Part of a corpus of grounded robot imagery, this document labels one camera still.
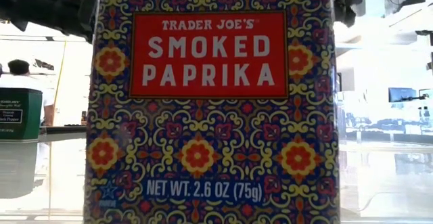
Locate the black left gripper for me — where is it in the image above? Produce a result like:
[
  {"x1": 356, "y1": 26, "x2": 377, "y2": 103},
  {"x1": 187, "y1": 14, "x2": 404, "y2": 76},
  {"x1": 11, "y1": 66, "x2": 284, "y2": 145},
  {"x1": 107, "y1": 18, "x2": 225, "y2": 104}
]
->
[{"x1": 0, "y1": 0, "x2": 99, "y2": 45}]

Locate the black-lid green pepper tin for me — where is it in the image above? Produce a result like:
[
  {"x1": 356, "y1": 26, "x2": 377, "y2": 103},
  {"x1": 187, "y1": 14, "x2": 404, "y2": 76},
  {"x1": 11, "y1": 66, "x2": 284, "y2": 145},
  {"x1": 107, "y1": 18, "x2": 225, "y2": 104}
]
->
[{"x1": 0, "y1": 87, "x2": 43, "y2": 141}]

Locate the red-lid smoked paprika tin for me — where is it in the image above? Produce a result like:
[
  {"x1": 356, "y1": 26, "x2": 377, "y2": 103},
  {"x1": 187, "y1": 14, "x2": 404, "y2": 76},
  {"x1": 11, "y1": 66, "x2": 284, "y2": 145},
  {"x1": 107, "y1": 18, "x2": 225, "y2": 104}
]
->
[{"x1": 83, "y1": 0, "x2": 341, "y2": 224}]

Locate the person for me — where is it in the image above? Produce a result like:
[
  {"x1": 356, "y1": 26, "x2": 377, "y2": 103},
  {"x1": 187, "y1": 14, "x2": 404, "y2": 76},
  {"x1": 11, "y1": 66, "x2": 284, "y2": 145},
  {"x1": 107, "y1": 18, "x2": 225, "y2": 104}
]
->
[{"x1": 0, "y1": 59, "x2": 55, "y2": 127}]

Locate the blue-screen monitor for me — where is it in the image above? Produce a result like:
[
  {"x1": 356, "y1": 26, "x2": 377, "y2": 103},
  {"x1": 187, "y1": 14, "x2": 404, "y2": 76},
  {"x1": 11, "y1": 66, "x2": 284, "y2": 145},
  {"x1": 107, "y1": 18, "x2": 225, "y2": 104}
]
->
[{"x1": 388, "y1": 87, "x2": 417, "y2": 104}]

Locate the black metal table frame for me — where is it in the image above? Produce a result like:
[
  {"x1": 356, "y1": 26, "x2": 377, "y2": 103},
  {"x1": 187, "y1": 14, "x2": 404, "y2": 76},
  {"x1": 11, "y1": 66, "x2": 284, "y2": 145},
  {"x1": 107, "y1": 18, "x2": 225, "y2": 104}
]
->
[{"x1": 39, "y1": 125, "x2": 87, "y2": 135}]

